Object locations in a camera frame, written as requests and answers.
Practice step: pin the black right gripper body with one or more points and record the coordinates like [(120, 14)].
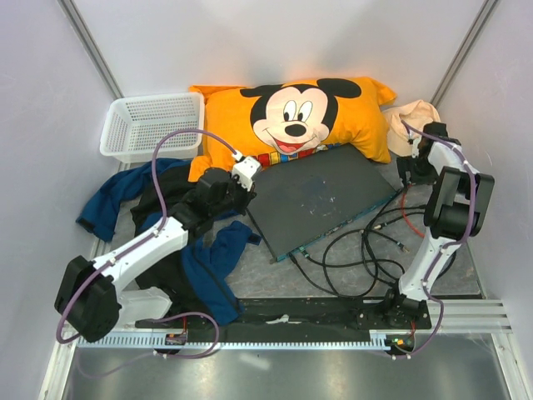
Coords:
[(421, 171)]

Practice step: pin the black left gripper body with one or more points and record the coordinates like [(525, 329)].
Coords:
[(237, 197)]

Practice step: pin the dark grey network switch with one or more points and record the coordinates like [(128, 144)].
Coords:
[(302, 201)]

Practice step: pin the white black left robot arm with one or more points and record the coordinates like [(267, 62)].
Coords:
[(92, 297)]

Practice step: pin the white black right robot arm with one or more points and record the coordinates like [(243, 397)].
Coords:
[(455, 212)]

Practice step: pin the beige bucket hat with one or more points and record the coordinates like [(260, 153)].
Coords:
[(417, 114)]

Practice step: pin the orange Mickey Mouse pillow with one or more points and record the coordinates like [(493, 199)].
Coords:
[(279, 123)]

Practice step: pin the blue and black jacket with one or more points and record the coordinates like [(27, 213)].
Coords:
[(195, 273)]

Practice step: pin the white plastic mesh basket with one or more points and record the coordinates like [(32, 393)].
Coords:
[(135, 125)]

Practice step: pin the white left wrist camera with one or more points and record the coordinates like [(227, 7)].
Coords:
[(245, 170)]

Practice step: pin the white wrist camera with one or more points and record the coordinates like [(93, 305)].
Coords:
[(415, 140), (245, 170)]

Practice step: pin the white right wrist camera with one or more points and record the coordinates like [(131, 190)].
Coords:
[(415, 140)]

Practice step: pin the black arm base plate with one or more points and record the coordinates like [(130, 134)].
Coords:
[(311, 317)]

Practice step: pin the aluminium frame rail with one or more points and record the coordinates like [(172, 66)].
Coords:
[(448, 313)]

